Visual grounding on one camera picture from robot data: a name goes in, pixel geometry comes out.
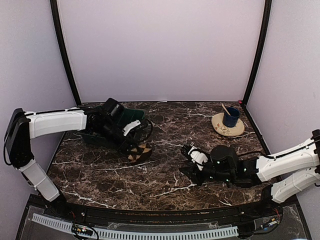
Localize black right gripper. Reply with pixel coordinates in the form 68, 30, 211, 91
179, 155, 235, 187

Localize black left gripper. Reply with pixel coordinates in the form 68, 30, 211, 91
94, 119, 142, 155

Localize green plastic divider tray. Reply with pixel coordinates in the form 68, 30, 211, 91
79, 104, 146, 151

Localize brown argyle sock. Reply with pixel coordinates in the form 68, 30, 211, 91
127, 142, 153, 165

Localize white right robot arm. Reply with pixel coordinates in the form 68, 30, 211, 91
179, 129, 320, 217

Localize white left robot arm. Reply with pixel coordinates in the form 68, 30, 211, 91
3, 98, 153, 218

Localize cream floral plate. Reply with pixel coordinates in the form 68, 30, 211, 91
211, 112, 245, 137

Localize blue speckled mug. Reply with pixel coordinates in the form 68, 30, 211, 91
222, 107, 240, 128

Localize wooden spoon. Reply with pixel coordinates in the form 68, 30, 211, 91
221, 103, 231, 116

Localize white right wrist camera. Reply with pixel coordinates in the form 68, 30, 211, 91
187, 146, 209, 171

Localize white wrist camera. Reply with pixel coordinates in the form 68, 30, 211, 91
187, 146, 209, 171
122, 120, 141, 137

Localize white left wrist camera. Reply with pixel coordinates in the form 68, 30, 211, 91
122, 120, 141, 137

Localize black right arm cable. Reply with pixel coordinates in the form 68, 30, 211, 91
234, 137, 320, 161

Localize black front rail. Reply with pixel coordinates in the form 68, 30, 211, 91
63, 202, 266, 224

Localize white slotted cable duct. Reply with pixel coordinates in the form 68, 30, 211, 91
31, 213, 239, 240

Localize left black frame post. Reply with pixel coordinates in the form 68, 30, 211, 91
49, 0, 82, 105

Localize black frame post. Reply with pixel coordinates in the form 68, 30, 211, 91
242, 0, 273, 108
49, 0, 82, 105

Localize right black frame post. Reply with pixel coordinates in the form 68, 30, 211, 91
242, 0, 273, 108

